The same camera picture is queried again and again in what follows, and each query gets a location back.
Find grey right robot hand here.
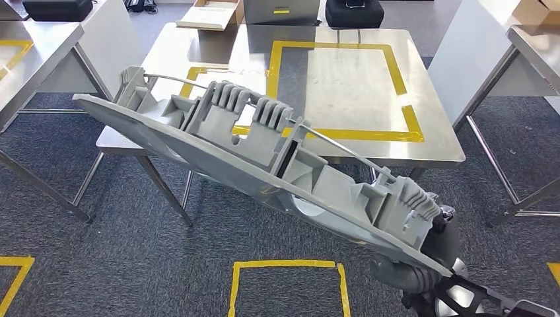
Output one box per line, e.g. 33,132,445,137
369,205,461,292

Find silver wheel hubcap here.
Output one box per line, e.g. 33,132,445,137
72,65,454,279

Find steel workbench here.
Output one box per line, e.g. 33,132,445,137
0,20,114,224
95,22,466,227
452,24,560,227

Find large yellow tape rectangle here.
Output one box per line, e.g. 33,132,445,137
232,40,425,143

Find white table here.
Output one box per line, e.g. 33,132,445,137
0,0,147,94
427,0,560,127

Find black zippered carry case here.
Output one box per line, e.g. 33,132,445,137
325,0,385,29

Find open cardboard box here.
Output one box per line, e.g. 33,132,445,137
509,0,560,26

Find grey laptop yellow sticker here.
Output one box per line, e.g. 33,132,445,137
243,0,321,26

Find dark brown box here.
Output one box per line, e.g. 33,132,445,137
177,0,244,32

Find black bag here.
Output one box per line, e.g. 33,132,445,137
22,0,94,22

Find black chargers with cables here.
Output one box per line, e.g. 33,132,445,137
124,0,157,13

